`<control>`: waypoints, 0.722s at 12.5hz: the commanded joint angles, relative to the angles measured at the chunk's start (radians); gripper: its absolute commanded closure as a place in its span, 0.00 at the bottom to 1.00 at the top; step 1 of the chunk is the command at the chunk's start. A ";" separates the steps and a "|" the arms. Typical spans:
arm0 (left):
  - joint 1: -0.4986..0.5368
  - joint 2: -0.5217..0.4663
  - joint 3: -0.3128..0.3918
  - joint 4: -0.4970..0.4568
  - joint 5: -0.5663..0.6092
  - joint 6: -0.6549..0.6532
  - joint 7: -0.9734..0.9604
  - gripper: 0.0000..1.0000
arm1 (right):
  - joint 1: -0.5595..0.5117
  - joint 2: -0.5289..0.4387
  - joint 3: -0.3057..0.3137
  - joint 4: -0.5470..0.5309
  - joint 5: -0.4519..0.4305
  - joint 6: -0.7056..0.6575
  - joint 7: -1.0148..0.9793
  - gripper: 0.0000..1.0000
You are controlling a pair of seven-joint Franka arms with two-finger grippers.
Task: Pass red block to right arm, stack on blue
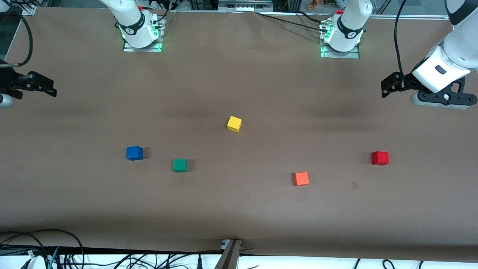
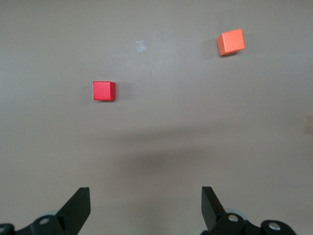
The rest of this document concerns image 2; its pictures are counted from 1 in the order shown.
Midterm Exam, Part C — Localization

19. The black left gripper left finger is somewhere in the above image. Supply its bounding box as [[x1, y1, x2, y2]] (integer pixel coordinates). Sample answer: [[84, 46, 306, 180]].
[[0, 187, 91, 235]]

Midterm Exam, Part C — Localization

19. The brown table cover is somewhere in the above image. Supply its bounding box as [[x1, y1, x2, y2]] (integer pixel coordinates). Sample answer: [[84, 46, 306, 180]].
[[0, 0, 313, 235]]

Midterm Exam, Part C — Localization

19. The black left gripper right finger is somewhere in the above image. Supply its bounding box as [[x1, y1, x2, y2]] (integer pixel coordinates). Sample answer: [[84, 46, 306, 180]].
[[200, 186, 298, 235]]

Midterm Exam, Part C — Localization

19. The red wooden block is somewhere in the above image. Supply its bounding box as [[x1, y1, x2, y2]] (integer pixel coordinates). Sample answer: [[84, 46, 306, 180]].
[[92, 81, 116, 101]]

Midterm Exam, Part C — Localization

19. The clear tape piece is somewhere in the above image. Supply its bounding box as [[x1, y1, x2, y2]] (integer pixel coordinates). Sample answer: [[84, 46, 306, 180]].
[[135, 40, 147, 53]]

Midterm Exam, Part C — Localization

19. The orange wooden block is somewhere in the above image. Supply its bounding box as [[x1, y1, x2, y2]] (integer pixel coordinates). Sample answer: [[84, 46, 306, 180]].
[[217, 28, 246, 57]]

